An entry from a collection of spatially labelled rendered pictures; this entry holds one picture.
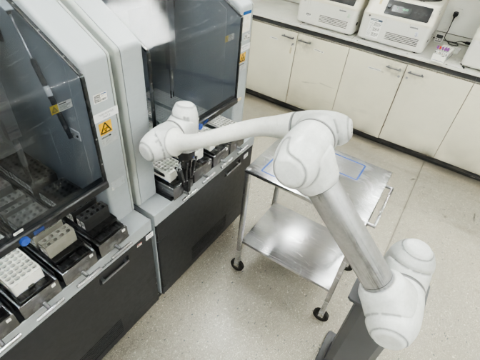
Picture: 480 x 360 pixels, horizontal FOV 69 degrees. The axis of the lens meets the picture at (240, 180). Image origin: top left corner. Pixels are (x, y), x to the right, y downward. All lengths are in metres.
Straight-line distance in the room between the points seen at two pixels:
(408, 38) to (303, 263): 2.10
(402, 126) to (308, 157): 2.71
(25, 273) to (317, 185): 0.96
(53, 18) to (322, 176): 0.91
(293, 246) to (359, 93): 1.90
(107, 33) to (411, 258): 1.23
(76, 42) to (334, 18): 2.61
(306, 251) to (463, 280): 1.14
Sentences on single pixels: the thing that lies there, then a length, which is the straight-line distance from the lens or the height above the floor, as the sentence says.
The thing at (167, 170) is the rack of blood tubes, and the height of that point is 0.86.
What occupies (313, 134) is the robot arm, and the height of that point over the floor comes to 1.37.
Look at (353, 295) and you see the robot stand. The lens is 1.49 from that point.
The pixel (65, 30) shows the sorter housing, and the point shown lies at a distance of 1.25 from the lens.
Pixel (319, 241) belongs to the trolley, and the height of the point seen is 0.28.
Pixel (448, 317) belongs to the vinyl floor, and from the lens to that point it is 2.56.
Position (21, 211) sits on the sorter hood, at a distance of 1.23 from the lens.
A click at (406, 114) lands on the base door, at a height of 0.39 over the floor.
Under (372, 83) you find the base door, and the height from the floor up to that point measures 0.58.
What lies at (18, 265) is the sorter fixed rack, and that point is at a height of 0.86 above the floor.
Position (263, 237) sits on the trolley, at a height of 0.28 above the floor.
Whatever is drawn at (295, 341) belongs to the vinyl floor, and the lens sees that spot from 2.12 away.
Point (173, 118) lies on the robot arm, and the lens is 1.37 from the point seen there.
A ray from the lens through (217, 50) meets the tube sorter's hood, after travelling 1.65.
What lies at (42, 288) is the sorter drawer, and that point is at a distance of 1.37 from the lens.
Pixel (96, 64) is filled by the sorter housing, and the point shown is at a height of 1.41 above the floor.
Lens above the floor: 1.88
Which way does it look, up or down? 41 degrees down
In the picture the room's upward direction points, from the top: 6 degrees clockwise
